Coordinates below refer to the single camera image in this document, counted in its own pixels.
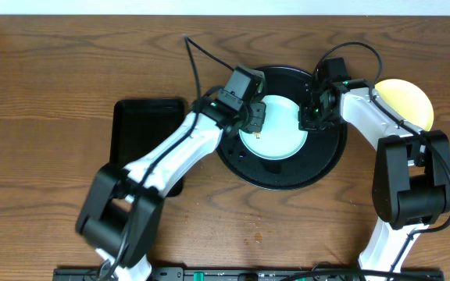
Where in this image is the light green plate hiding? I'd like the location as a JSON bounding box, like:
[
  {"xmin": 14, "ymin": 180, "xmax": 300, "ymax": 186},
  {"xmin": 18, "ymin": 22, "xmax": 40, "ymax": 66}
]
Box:
[{"xmin": 239, "ymin": 95, "xmax": 308, "ymax": 160}]

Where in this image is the rectangular black tray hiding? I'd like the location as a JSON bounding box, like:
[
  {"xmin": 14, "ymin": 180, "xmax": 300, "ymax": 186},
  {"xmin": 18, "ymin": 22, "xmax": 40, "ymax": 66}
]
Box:
[{"xmin": 109, "ymin": 98, "xmax": 187, "ymax": 198}]

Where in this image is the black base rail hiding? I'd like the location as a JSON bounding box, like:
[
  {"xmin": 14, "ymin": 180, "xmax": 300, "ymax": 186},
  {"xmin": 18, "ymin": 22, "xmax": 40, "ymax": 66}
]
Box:
[{"xmin": 52, "ymin": 267, "xmax": 445, "ymax": 281}]

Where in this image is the yellow plate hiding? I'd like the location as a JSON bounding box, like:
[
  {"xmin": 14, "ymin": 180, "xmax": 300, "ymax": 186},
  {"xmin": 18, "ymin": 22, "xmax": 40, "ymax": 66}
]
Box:
[{"xmin": 375, "ymin": 79, "xmax": 434, "ymax": 131}]

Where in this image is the round black tray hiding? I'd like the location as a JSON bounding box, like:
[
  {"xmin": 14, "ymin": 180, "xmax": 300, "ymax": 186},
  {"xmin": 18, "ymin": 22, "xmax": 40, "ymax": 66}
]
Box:
[{"xmin": 216, "ymin": 66, "xmax": 347, "ymax": 190}]

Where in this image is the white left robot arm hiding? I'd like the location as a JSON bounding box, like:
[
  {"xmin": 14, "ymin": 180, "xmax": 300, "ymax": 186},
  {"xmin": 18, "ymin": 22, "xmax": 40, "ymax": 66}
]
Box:
[{"xmin": 76, "ymin": 91, "xmax": 266, "ymax": 280}]

